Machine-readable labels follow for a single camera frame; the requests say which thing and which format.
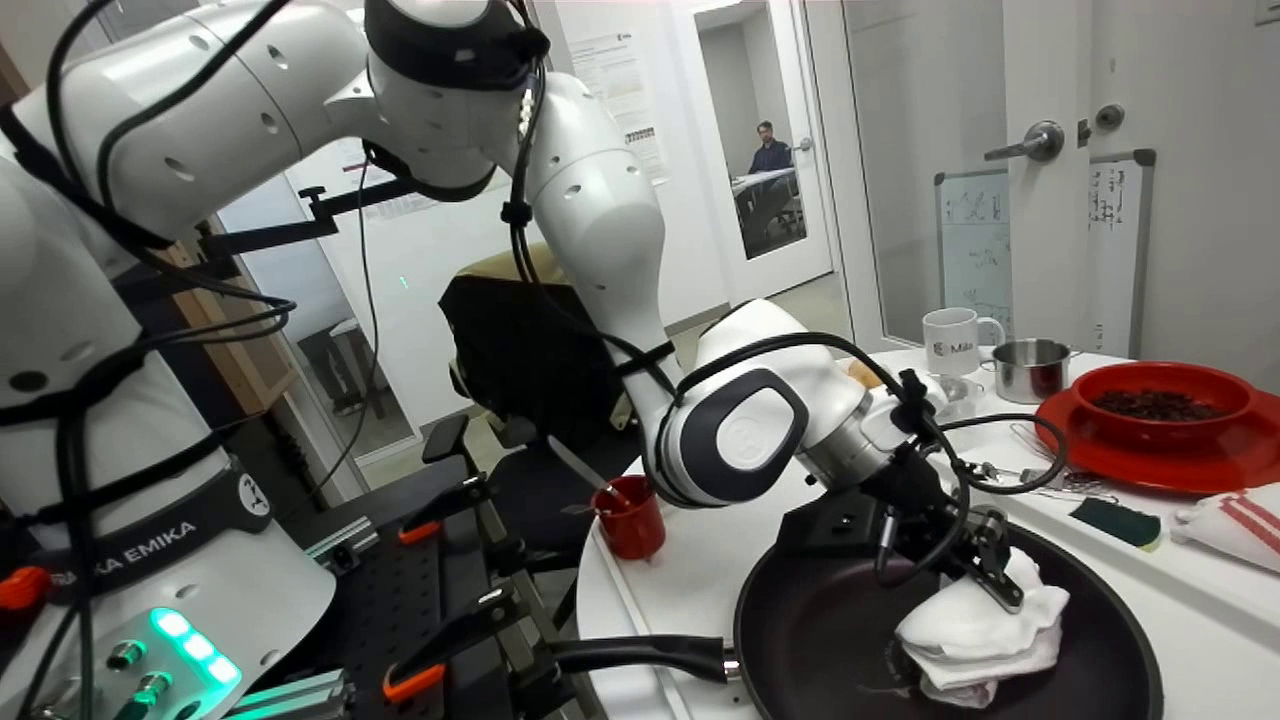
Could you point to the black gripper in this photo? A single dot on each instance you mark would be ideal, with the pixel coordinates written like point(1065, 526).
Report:
point(925, 501)

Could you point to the small leaning whiteboard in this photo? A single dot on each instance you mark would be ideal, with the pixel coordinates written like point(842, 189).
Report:
point(973, 245)
point(1118, 254)

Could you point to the black office chair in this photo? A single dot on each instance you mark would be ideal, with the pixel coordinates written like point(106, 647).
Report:
point(520, 360)

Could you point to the brown wooden cabinet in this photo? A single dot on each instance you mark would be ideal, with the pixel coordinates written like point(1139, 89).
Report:
point(252, 360)

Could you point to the white towel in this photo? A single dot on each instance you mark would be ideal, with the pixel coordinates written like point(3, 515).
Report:
point(985, 640)

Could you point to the white paper notice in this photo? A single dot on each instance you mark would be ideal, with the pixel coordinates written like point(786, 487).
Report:
point(624, 81)

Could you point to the black frying pan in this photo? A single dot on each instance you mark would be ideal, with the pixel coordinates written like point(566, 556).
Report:
point(825, 654)

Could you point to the small steel bowl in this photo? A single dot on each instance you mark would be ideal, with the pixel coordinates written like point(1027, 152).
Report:
point(958, 402)

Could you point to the white mug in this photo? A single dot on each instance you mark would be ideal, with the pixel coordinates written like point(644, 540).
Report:
point(952, 346)

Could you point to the red bowl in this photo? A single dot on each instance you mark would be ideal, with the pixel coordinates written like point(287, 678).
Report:
point(1163, 402)

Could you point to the silver door lock knob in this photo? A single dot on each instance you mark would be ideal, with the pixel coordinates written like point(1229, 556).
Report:
point(1103, 127)

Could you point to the standing person dark clothes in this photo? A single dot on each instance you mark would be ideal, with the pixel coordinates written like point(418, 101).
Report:
point(768, 149)

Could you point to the steel cup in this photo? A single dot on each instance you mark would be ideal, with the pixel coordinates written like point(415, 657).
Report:
point(1029, 373)

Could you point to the dark green block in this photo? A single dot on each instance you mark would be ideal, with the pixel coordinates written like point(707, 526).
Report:
point(1118, 523)

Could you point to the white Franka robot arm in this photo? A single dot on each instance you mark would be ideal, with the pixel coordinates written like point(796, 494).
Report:
point(601, 215)

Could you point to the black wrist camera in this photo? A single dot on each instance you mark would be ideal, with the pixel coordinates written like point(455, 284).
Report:
point(842, 517)

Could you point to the red measuring cup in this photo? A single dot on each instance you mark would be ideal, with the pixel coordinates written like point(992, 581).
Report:
point(634, 526)

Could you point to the white cloth with red stripes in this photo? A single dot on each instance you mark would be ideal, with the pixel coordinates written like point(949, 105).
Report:
point(1232, 534)

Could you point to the gray door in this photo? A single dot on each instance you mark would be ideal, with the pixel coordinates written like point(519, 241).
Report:
point(1200, 225)

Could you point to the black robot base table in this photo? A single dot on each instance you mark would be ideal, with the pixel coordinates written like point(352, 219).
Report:
point(402, 600)

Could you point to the pale green metal bar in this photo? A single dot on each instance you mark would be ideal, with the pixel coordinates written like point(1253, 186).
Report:
point(287, 699)

